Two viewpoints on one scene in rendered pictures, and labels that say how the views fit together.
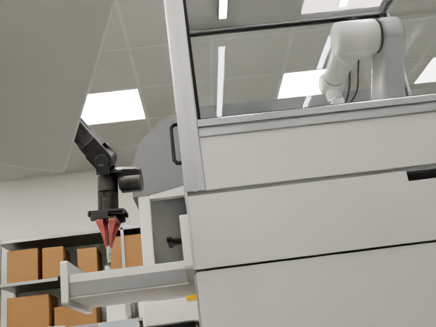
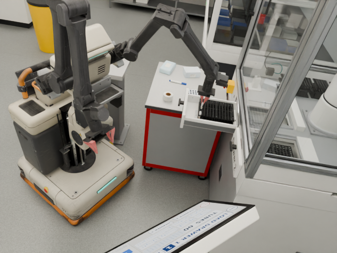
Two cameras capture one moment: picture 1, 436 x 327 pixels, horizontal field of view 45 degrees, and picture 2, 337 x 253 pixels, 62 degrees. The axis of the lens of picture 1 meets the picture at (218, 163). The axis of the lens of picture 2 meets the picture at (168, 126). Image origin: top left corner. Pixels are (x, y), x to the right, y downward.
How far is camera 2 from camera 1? 1.38 m
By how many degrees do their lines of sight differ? 62
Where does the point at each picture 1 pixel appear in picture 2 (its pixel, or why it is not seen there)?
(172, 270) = (226, 128)
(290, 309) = (262, 209)
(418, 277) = (307, 214)
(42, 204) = not seen: outside the picture
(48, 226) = not seen: outside the picture
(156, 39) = not seen: outside the picture
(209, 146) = (263, 167)
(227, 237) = (253, 191)
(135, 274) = (211, 125)
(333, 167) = (306, 185)
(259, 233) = (264, 193)
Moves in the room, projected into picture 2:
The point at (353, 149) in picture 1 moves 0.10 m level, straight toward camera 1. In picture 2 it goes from (318, 183) to (317, 199)
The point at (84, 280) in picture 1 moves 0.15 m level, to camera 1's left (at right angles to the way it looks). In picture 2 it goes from (190, 120) to (166, 115)
